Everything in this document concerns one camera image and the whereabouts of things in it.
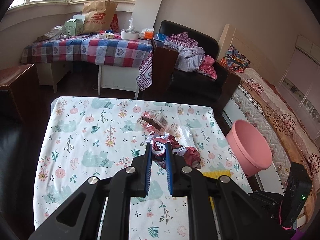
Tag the cream headboard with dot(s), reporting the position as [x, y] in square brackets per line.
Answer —
[226, 40]

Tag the white wardrobe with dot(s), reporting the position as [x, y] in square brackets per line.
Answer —
[302, 80]

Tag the checkered tablecloth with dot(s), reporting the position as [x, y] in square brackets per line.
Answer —
[87, 50]

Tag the brown wooden cabinet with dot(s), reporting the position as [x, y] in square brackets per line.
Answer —
[20, 87]

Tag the purple patterned cloth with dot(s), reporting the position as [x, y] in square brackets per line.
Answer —
[145, 72]

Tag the clear plastic packet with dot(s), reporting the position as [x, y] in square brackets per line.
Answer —
[152, 121]

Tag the blue plastic bag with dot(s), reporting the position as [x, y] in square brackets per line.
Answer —
[159, 37]

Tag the white bowl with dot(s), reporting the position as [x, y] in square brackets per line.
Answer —
[130, 35]

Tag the pink bucket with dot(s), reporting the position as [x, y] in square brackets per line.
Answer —
[240, 152]

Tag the pile of clothes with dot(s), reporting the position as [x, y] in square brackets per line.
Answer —
[190, 57]

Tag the orange tissue pack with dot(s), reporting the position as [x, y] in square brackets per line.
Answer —
[147, 33]

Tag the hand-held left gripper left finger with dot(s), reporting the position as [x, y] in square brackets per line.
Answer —
[148, 170]

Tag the red white wrapper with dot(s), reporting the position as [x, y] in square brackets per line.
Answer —
[160, 147]

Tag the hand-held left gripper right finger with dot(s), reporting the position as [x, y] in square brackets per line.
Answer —
[169, 170]

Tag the black armchair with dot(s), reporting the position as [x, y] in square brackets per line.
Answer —
[195, 87]

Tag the bed with quilt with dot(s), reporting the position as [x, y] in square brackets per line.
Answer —
[275, 115]

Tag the colourful pillow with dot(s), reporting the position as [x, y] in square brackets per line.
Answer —
[235, 60]

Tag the person's right forearm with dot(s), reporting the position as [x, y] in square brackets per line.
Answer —
[300, 235]

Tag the green box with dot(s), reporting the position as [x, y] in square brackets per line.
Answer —
[73, 26]

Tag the white desk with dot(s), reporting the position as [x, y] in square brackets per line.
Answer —
[117, 76]

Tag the clear plastic bag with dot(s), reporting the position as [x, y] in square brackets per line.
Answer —
[185, 136]
[55, 32]

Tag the dark red crumpled wrapper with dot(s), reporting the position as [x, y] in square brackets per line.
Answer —
[191, 157]

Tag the brown paper bag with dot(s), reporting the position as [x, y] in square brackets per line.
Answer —
[98, 15]

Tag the red packet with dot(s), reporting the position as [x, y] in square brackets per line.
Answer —
[115, 23]

